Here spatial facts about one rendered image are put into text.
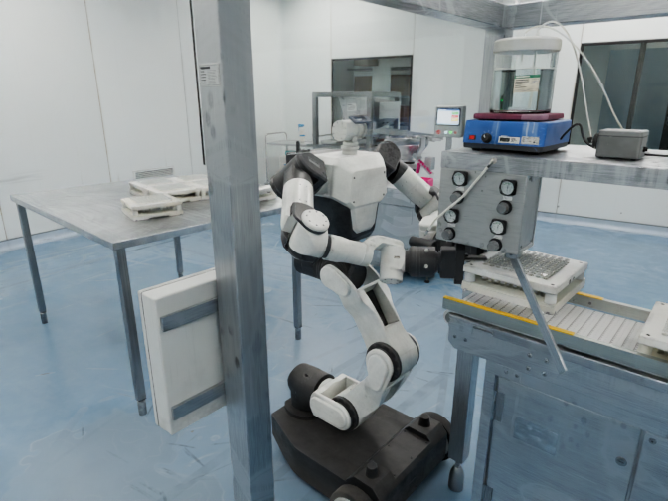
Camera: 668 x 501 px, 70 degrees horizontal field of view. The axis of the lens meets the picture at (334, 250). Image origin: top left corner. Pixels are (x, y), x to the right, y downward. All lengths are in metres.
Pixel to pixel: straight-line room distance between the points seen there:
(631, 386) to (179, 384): 0.96
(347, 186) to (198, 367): 0.84
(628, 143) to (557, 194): 5.21
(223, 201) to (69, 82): 5.26
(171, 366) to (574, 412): 1.00
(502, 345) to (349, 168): 0.69
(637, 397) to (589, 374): 0.10
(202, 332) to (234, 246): 0.18
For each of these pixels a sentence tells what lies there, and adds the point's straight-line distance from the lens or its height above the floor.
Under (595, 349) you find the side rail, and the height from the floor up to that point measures 0.91.
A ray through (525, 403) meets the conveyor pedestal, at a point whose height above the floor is 0.66.
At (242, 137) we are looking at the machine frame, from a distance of 0.76.
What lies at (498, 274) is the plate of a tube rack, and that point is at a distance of 1.30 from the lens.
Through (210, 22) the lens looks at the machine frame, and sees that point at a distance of 0.76.
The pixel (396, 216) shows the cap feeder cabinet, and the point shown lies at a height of 0.53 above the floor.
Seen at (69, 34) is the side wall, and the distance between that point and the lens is 6.05.
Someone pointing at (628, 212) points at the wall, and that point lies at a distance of 6.34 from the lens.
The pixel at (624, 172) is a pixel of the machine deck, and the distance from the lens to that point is 1.12.
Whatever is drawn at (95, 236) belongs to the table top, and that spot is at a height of 0.87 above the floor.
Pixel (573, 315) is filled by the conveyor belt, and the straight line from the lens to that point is 1.47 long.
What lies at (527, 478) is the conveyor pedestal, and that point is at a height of 0.43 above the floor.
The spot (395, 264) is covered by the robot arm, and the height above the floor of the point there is 1.01.
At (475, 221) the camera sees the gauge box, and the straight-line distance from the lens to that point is 1.23.
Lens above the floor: 1.46
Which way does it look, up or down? 18 degrees down
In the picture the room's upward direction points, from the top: straight up
